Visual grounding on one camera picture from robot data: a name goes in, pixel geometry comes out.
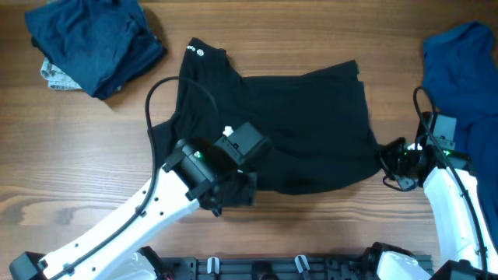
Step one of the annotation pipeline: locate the black polo shirt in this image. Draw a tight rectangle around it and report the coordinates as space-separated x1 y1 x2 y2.
153 38 380 195

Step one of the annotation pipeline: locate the folded dark blue garment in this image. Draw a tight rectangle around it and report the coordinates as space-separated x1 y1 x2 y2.
25 0 167 100

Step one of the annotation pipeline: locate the bright blue shirt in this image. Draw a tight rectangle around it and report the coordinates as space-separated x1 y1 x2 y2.
423 21 497 245

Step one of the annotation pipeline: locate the right black cable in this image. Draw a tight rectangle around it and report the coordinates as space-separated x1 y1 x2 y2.
412 86 489 280

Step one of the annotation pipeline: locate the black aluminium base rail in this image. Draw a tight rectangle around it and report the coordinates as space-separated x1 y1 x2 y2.
155 253 435 280

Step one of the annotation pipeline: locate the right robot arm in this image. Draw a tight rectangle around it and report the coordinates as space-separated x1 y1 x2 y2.
368 112 497 279

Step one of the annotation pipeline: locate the white patterned folded cloth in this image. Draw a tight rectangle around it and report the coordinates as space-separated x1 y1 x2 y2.
40 58 82 91

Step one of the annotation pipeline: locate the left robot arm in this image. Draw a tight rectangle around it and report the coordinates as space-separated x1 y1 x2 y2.
9 123 271 279

